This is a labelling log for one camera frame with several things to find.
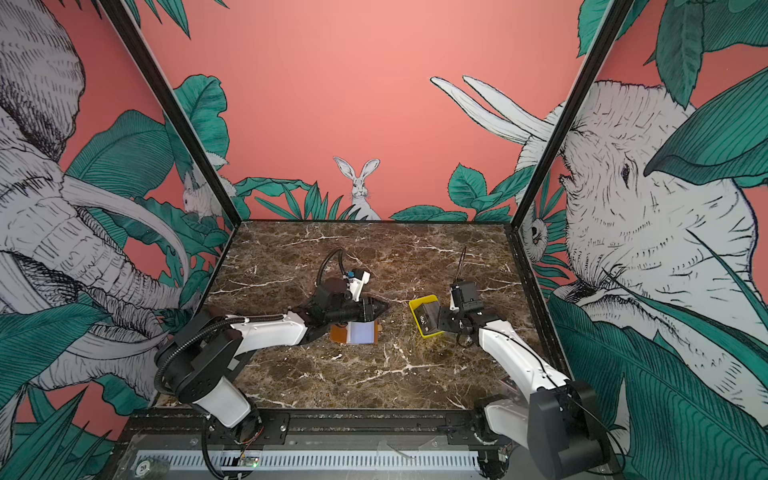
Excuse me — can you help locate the brown leather card holder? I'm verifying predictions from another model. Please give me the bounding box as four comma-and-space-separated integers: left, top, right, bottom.
329, 321, 381, 345

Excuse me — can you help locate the yellow plastic card tray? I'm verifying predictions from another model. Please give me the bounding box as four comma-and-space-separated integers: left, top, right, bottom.
408, 295, 444, 338

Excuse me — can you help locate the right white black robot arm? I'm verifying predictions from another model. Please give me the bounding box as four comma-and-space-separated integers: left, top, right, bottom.
439, 280, 612, 479

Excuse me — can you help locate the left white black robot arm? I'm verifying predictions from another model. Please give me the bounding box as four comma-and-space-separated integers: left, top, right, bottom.
154, 277, 389, 429

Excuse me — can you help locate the dark credit card stack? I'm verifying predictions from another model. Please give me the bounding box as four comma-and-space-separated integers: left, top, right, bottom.
414, 302, 441, 337

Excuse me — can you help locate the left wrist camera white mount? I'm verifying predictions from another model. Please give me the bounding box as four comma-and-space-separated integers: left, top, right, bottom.
345, 268, 371, 302

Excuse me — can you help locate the black front mounting rail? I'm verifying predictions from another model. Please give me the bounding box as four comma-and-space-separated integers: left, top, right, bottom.
197, 407, 601, 448

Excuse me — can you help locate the white slotted cable duct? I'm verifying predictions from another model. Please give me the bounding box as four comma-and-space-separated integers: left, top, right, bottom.
129, 450, 479, 478

